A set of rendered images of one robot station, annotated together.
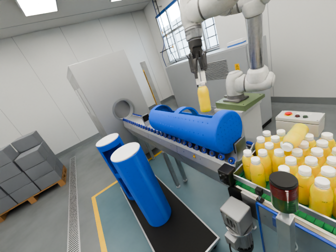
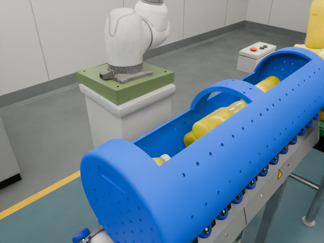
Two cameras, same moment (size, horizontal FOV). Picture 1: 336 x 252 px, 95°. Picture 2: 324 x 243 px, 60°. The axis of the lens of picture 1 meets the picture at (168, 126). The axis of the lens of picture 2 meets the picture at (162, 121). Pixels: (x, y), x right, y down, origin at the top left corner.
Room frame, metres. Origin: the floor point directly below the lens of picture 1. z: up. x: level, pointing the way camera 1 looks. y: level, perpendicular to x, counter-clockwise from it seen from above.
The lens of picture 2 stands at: (1.64, 0.44, 1.57)
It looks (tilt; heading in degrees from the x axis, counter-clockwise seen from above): 33 degrees down; 252
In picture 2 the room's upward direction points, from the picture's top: straight up
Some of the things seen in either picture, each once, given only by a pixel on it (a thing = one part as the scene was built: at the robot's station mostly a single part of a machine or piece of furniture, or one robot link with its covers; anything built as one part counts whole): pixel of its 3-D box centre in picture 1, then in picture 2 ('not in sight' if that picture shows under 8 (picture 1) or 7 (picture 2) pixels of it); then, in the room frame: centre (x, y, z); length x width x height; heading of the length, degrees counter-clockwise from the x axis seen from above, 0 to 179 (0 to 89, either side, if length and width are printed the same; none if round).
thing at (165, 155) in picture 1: (171, 170); not in sight; (1.69, 0.17, 0.31); 0.06 x 0.06 x 0.63; 27
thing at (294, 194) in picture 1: (283, 186); not in sight; (0.29, -0.24, 1.23); 0.06 x 0.06 x 0.04
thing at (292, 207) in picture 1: (284, 197); not in sight; (0.29, -0.24, 1.18); 0.06 x 0.06 x 0.05
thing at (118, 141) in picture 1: (123, 168); not in sight; (1.72, 0.73, 0.59); 0.28 x 0.28 x 0.88
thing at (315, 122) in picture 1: (298, 122); (256, 57); (0.74, -0.73, 1.05); 0.20 x 0.10 x 0.10; 27
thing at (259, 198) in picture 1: (259, 194); not in sight; (0.49, -0.29, 0.94); 0.03 x 0.02 x 0.08; 27
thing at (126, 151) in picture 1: (125, 151); not in sight; (1.25, 0.44, 1.03); 0.28 x 0.28 x 0.01
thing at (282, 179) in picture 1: (284, 199); not in sight; (0.29, -0.24, 1.18); 0.06 x 0.06 x 0.16
